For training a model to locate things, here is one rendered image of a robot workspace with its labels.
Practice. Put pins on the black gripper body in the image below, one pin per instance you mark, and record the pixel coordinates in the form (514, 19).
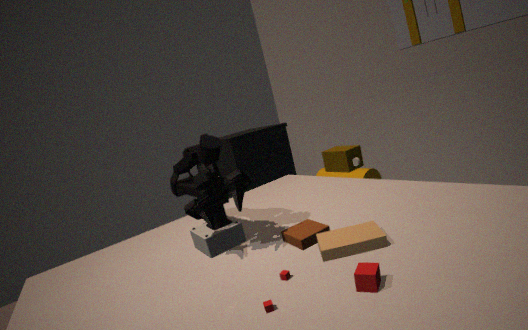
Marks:
(216, 191)

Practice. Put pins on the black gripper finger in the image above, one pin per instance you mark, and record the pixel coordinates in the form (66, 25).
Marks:
(237, 189)
(204, 214)

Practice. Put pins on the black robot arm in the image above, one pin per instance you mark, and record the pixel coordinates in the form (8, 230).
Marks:
(204, 155)

